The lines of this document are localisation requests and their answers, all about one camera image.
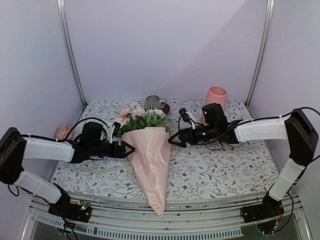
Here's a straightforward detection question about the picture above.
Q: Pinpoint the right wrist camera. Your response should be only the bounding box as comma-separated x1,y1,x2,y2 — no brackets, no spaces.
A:
178,108,198,129

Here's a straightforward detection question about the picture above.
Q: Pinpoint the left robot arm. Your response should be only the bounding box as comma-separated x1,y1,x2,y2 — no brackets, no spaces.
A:
0,122,135,222

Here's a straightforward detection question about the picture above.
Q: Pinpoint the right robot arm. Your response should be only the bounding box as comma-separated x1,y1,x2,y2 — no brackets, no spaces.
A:
168,103,319,222

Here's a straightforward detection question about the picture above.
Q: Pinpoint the dark red saucer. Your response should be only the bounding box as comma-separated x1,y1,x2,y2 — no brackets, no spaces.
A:
161,102,170,115

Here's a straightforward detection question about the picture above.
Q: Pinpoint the pink flower bouquet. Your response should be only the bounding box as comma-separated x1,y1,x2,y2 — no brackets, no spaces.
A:
115,104,171,217

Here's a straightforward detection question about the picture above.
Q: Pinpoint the aluminium frame post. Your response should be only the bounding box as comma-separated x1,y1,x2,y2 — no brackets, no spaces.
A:
56,0,88,108
245,0,275,108

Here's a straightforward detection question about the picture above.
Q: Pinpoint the aluminium front rail base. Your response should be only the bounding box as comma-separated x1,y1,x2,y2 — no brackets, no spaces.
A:
21,192,312,240

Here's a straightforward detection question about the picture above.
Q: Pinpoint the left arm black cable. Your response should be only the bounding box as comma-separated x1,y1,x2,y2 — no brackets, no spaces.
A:
19,117,111,145

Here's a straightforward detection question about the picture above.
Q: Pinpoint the left aluminium frame post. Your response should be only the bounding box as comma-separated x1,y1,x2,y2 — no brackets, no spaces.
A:
56,0,88,108

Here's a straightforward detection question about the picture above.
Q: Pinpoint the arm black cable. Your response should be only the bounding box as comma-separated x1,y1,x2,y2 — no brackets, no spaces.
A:
177,106,320,161
19,117,111,145

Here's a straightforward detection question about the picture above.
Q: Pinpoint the floral patterned tablecloth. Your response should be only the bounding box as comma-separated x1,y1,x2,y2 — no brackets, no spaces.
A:
51,98,281,201

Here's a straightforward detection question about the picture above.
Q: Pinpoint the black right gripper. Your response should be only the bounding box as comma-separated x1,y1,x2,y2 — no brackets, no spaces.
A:
168,124,218,148

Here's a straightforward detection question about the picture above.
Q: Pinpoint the tall pink vase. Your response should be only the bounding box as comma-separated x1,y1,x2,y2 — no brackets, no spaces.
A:
203,86,228,113

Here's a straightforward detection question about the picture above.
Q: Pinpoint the right aluminium frame post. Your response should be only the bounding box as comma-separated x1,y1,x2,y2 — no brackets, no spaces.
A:
245,0,275,108

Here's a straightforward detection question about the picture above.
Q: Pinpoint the cream printed ribbon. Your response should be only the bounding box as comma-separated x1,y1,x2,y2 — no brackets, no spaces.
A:
73,164,131,173

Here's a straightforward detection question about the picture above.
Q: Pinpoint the striped ceramic cup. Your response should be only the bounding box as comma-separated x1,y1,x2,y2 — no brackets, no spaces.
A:
144,95,162,110

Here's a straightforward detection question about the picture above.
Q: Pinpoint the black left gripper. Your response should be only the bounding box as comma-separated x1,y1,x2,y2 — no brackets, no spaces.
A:
89,140,136,159

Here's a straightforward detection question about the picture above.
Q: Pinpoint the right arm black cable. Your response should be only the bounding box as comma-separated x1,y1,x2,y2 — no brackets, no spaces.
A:
177,106,320,161

